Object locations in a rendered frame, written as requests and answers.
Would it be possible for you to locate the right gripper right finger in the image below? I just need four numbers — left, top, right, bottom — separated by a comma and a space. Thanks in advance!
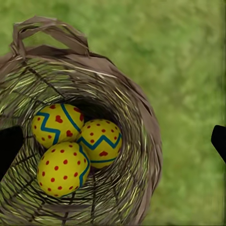
211, 125, 226, 163

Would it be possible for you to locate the wicker basket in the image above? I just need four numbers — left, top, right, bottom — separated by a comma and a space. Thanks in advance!
0, 16, 163, 226

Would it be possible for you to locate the easter egg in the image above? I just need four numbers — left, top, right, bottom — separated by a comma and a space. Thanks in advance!
36, 141, 91, 198
76, 119, 122, 169
30, 104, 86, 150

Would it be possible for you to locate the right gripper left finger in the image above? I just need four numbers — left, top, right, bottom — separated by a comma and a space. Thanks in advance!
0, 125, 24, 181

